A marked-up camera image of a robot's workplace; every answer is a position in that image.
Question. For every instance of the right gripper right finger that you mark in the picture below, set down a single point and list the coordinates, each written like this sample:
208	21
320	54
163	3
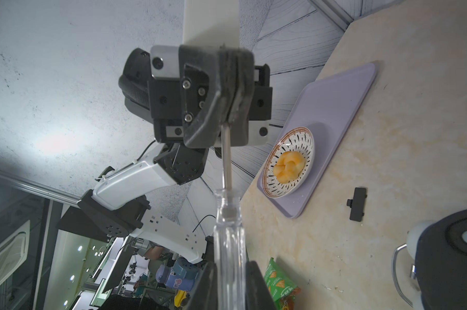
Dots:
257	294

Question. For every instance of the purple tray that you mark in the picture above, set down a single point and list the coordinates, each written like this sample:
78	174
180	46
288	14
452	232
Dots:
316	126

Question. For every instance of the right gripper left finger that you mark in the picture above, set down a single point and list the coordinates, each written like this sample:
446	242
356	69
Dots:
205	293

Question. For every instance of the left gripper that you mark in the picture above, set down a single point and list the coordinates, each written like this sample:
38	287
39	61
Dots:
189	92

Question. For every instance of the patterned plate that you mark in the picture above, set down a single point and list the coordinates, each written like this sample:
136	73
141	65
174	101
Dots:
299	139

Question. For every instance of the yellow pastry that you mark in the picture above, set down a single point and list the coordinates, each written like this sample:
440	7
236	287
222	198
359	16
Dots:
289	166

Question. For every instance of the white twin-bell alarm clock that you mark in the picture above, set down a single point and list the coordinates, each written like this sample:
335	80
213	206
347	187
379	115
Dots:
439	251

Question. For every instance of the clear handle screwdriver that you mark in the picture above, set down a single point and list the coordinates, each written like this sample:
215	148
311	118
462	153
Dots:
229	236

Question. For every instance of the light green snack bag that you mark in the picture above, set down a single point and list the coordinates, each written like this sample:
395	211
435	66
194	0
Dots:
283	290

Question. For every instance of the left aluminium corner post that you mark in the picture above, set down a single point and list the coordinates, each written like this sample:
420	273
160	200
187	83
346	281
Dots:
333	12

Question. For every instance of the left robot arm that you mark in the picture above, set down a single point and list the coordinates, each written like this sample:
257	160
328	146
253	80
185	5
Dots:
117	207

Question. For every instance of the black battery cover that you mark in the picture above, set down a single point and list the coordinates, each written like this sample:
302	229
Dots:
357	204

